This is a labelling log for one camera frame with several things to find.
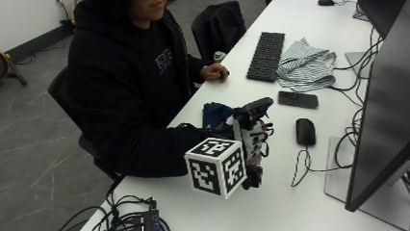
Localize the black computer mouse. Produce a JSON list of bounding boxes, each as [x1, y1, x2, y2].
[[294, 117, 318, 146]]

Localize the wooden stand with black legs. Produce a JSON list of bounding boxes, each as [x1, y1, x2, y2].
[[0, 50, 28, 88]]

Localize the black smartphone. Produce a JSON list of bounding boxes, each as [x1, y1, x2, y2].
[[277, 90, 321, 110]]

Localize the black mouse cable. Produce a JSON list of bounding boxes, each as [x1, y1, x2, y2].
[[290, 113, 363, 189]]

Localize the striped grey white cloth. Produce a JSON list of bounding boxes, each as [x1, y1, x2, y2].
[[276, 37, 338, 93]]

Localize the person in black hoodie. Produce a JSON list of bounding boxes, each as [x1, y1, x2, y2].
[[67, 0, 230, 178]]

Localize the small black monitor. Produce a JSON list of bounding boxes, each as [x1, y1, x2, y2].
[[357, 0, 407, 40]]

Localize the black hub box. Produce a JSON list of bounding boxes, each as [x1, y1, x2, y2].
[[126, 209, 161, 231]]

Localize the grey flat stand plate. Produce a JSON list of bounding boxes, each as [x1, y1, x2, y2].
[[343, 50, 374, 80]]

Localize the black keyboard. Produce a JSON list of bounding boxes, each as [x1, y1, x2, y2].
[[245, 31, 288, 83]]

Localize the large black monitor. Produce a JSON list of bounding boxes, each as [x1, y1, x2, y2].
[[343, 0, 410, 213]]

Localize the white cube with black markers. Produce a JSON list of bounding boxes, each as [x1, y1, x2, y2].
[[184, 137, 249, 200]]

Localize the black monitor cables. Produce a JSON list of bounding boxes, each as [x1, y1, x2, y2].
[[330, 27, 385, 107]]

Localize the bundle of black cables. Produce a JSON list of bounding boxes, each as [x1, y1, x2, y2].
[[57, 182, 172, 231]]

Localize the dark blue cloth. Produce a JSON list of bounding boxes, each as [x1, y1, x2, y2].
[[201, 101, 237, 131]]

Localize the grey monitor stand base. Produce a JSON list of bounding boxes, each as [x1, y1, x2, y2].
[[323, 136, 410, 231]]

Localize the black chair with jacket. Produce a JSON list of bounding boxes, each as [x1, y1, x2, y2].
[[189, 0, 249, 64]]

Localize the thin metal floor stand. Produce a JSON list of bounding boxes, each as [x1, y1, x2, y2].
[[55, 0, 80, 28]]

